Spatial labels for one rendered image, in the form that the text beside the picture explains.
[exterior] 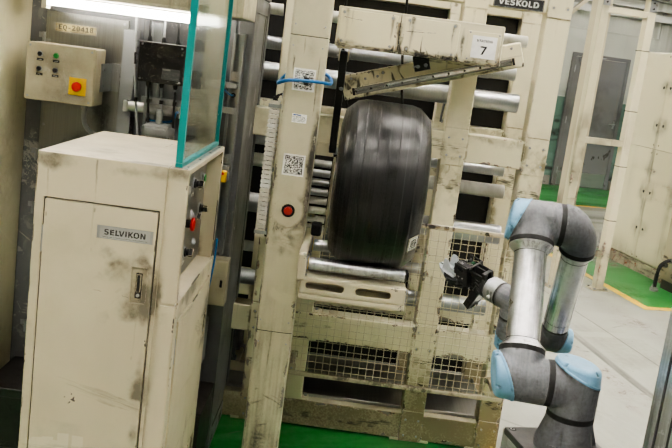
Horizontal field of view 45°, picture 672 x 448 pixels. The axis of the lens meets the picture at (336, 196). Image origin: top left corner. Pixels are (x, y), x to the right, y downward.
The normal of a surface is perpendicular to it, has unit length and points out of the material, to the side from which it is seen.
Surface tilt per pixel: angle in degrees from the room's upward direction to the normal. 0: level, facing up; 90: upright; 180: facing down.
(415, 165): 66
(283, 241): 90
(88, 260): 90
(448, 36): 90
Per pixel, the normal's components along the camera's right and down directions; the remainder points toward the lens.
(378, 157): 0.03, -0.28
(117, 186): -0.03, 0.17
